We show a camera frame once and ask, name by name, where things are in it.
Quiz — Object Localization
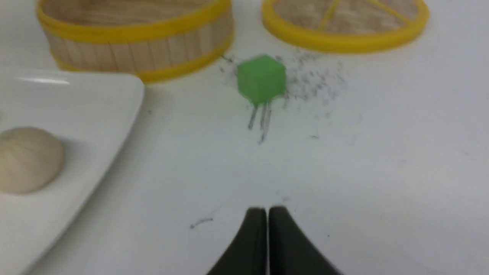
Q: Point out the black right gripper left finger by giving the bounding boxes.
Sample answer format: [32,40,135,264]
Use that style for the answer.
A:
[208,207,267,275]

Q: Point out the bamboo steamer basket yellow rim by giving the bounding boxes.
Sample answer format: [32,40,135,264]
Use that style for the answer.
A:
[36,0,234,83]

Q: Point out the white steamed bun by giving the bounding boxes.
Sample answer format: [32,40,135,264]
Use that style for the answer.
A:
[0,127,65,194]

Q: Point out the white rectangular plate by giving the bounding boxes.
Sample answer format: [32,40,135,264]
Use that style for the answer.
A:
[0,68,145,275]

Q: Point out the green cube block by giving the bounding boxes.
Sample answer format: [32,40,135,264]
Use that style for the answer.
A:
[237,55,287,105]

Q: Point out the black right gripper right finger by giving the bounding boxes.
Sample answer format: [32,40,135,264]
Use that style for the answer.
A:
[269,206,341,275]

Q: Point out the bamboo steamer lid yellow rim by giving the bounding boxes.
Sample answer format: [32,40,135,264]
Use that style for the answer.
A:
[261,0,430,53]

